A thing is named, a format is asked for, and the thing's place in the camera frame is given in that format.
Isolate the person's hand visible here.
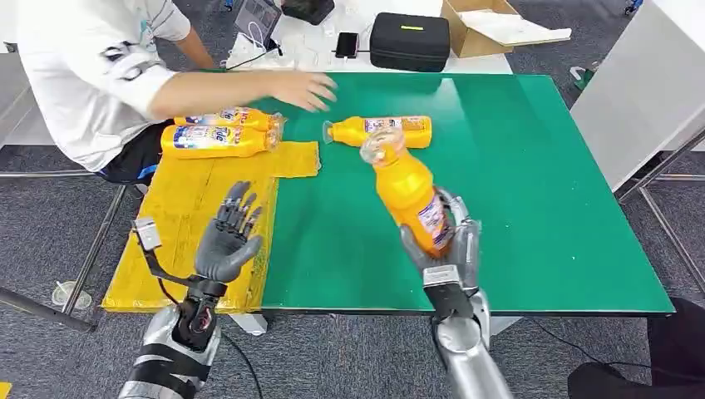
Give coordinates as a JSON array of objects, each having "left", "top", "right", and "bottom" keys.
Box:
[{"left": 267, "top": 70, "right": 338, "bottom": 113}]

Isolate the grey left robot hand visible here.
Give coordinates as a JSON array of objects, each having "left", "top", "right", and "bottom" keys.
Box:
[{"left": 194, "top": 180, "right": 264, "bottom": 284}]

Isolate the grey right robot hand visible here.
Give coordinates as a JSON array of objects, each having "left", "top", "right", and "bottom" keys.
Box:
[{"left": 399, "top": 187, "right": 483, "bottom": 293}]

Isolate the orange bottle with clear cap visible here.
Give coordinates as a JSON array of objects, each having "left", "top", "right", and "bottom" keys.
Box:
[
  {"left": 322, "top": 115, "right": 433, "bottom": 150},
  {"left": 173, "top": 106, "right": 288, "bottom": 133},
  {"left": 359, "top": 127, "right": 456, "bottom": 259},
  {"left": 160, "top": 124, "right": 283, "bottom": 160}
]

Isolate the yellow plastic sheet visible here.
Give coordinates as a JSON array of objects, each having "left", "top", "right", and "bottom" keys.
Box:
[{"left": 101, "top": 140, "right": 322, "bottom": 315}]

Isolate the black smartphone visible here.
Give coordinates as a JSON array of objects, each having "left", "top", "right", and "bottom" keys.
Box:
[{"left": 334, "top": 31, "right": 360, "bottom": 60}]

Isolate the green table mat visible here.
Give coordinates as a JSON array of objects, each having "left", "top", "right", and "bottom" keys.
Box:
[{"left": 250, "top": 71, "right": 677, "bottom": 316}]

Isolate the black pouch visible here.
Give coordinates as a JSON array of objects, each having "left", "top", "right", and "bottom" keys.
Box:
[{"left": 280, "top": 0, "right": 336, "bottom": 27}]

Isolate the dark tablet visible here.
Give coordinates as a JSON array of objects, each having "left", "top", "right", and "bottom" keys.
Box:
[{"left": 233, "top": 0, "right": 283, "bottom": 50}]

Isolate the black zip case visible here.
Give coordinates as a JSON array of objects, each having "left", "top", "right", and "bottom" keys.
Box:
[{"left": 368, "top": 12, "right": 451, "bottom": 73}]

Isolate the clear plastic cup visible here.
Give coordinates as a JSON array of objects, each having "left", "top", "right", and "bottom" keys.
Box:
[{"left": 52, "top": 280, "right": 94, "bottom": 310}]

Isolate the open cardboard box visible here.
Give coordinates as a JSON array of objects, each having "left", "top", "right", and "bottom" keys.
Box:
[{"left": 440, "top": 0, "right": 573, "bottom": 59}]

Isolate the white sheet in box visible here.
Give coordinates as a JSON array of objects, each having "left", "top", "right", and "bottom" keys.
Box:
[{"left": 458, "top": 7, "right": 573, "bottom": 47}]

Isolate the person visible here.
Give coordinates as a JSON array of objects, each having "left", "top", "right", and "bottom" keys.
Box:
[{"left": 15, "top": 0, "right": 338, "bottom": 185}]

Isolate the black robot leg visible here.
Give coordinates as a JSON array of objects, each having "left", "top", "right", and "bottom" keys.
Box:
[{"left": 567, "top": 297, "right": 705, "bottom": 399}]

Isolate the white side table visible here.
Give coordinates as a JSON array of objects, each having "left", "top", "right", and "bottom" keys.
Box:
[{"left": 569, "top": 0, "right": 705, "bottom": 194}]

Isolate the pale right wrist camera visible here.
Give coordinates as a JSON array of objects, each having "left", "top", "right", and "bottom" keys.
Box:
[{"left": 422, "top": 264, "right": 461, "bottom": 288}]

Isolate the thin black cable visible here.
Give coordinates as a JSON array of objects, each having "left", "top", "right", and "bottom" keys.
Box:
[{"left": 224, "top": 47, "right": 283, "bottom": 71}]

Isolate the black camera bracket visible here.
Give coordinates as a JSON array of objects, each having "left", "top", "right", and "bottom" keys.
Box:
[{"left": 144, "top": 248, "right": 202, "bottom": 288}]

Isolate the white coiled cable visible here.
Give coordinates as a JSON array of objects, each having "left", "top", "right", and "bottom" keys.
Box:
[{"left": 246, "top": 21, "right": 267, "bottom": 52}]

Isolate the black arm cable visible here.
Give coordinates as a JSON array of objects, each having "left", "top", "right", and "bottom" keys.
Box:
[{"left": 219, "top": 330, "right": 265, "bottom": 399}]

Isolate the black floor cable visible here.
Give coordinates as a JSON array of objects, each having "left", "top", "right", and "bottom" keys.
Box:
[{"left": 528, "top": 318, "right": 653, "bottom": 371}]

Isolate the metal side table frame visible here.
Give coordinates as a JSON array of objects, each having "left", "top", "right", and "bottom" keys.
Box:
[{"left": 614, "top": 127, "right": 705, "bottom": 296}]

